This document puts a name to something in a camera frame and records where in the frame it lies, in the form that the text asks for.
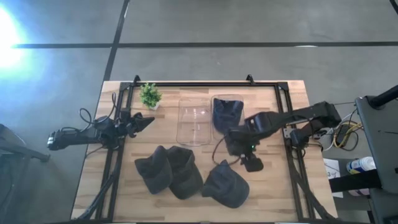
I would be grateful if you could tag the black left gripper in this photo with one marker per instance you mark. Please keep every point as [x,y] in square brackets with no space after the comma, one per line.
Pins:
[133,124]

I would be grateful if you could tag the black metal table frame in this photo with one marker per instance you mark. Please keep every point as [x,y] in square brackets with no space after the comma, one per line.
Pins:
[202,84]

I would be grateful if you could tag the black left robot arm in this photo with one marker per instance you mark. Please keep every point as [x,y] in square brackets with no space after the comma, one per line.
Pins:
[74,137]

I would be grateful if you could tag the white paper sheet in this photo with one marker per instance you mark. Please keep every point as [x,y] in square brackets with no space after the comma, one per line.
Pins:
[334,183]

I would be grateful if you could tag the small green plant white pot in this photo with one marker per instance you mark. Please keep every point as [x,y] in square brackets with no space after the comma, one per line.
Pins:
[150,95]

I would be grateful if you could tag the dark grey baseball cap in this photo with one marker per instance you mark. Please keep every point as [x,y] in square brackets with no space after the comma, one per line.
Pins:
[227,186]
[225,113]
[185,174]
[154,171]

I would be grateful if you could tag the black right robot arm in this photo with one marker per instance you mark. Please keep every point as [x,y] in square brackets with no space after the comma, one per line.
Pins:
[280,119]

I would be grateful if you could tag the grey cart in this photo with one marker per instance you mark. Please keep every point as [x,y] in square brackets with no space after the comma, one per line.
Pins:
[379,140]

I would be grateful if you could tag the white bottle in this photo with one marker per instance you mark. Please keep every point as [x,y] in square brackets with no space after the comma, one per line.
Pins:
[360,165]

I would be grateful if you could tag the clear plastic bin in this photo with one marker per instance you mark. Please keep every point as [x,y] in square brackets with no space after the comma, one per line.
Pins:
[194,124]
[217,135]

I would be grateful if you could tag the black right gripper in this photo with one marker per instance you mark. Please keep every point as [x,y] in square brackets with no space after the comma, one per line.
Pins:
[241,143]

